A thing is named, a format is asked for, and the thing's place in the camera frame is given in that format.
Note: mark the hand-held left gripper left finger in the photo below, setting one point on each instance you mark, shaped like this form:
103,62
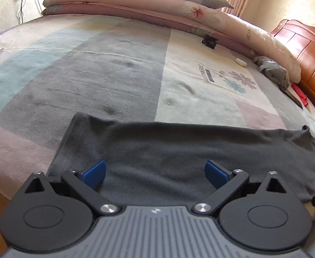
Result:
94,174

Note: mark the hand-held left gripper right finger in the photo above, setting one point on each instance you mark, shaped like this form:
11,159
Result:
216,174

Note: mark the dark grey pants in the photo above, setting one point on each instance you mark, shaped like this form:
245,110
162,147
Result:
173,145

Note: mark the black smartphone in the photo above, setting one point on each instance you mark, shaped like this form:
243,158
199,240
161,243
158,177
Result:
293,98

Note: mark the red folding fan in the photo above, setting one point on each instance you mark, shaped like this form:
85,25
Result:
301,95

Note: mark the white earbuds case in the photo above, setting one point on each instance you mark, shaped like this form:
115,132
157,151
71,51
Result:
241,62

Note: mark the folded grey cat-print garment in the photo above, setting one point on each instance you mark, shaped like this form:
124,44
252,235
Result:
275,72

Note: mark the wooden bed headboard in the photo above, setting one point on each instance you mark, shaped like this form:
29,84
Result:
308,51

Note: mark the black hair claw clip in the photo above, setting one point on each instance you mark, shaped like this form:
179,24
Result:
209,42

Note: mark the folded pink floral quilt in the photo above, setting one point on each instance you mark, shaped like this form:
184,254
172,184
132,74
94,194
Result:
146,5

